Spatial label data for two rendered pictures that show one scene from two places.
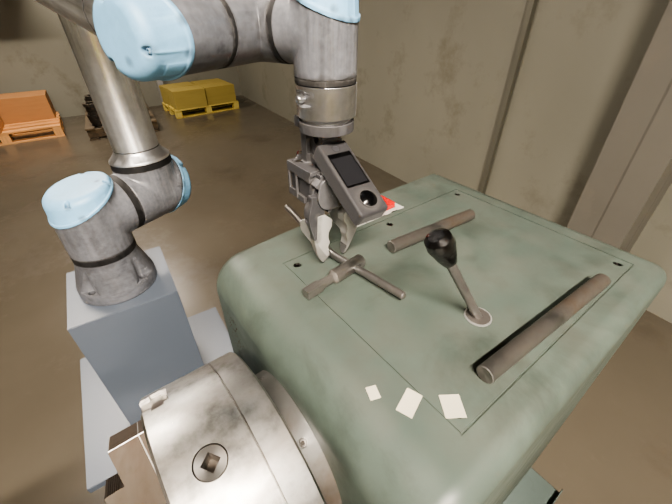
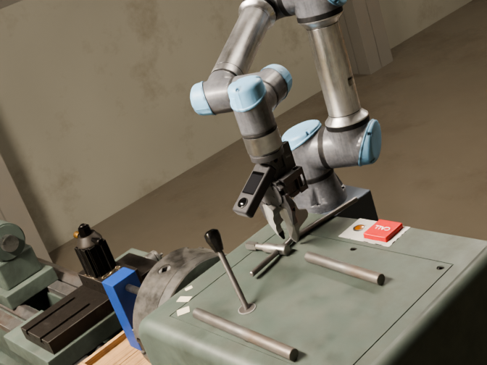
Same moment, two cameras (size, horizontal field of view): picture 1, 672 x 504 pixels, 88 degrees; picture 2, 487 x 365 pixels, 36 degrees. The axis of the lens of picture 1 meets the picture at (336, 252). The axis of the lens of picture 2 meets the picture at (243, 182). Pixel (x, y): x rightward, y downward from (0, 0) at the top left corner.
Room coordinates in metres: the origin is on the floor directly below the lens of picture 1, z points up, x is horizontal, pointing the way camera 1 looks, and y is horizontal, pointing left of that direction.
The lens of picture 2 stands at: (0.43, -1.45, 2.04)
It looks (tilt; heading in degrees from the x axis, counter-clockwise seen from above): 23 degrees down; 91
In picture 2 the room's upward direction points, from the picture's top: 19 degrees counter-clockwise
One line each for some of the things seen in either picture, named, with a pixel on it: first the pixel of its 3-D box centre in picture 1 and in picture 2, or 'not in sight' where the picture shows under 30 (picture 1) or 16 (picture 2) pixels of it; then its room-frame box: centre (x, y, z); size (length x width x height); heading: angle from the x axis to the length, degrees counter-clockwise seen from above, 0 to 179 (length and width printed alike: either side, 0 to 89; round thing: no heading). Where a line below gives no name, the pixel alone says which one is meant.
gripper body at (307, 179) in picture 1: (323, 162); (276, 174); (0.47, 0.02, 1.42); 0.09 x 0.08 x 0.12; 37
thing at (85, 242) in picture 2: not in sight; (88, 237); (-0.12, 0.68, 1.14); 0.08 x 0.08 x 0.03
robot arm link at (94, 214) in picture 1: (92, 213); (307, 148); (0.59, 0.47, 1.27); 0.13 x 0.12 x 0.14; 150
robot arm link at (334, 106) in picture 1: (324, 102); (261, 141); (0.46, 0.01, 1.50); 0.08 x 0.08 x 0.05
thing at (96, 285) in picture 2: not in sight; (109, 277); (-0.10, 0.65, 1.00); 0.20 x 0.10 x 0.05; 127
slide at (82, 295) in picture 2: not in sight; (94, 300); (-0.17, 0.64, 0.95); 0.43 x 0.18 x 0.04; 37
